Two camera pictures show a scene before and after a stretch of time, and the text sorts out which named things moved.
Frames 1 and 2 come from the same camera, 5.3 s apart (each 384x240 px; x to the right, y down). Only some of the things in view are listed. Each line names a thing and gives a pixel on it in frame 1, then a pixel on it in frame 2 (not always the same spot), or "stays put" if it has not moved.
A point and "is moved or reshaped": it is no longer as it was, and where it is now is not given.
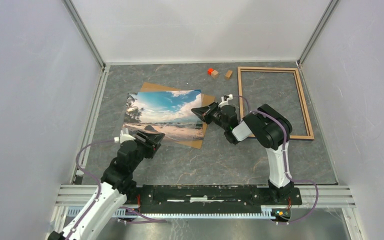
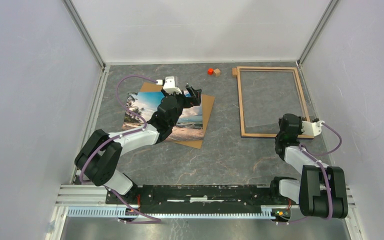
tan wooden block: [228, 74] is moved or reshaped
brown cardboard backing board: [206, 99] stays put
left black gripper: [151, 143] to [191, 101]
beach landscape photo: [167, 112] stays put
